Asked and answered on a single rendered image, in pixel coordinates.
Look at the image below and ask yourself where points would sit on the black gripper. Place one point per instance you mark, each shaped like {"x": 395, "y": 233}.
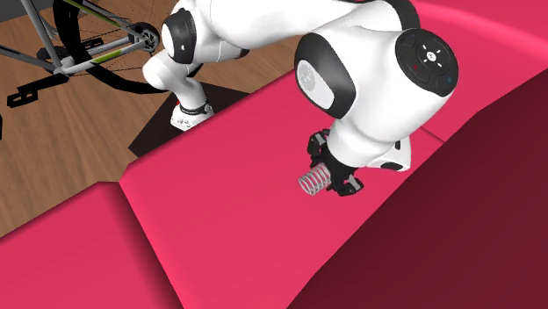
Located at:
{"x": 333, "y": 164}

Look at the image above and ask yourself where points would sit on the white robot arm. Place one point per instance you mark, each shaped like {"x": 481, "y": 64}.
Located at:
{"x": 376, "y": 107}

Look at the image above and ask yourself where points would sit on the silver metal coil spring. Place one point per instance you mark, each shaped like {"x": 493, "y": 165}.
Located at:
{"x": 314, "y": 179}

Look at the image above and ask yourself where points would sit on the red sofa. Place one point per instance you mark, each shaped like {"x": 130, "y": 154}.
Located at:
{"x": 235, "y": 205}

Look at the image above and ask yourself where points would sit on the grey and black bicycle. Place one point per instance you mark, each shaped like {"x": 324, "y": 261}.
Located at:
{"x": 64, "y": 64}

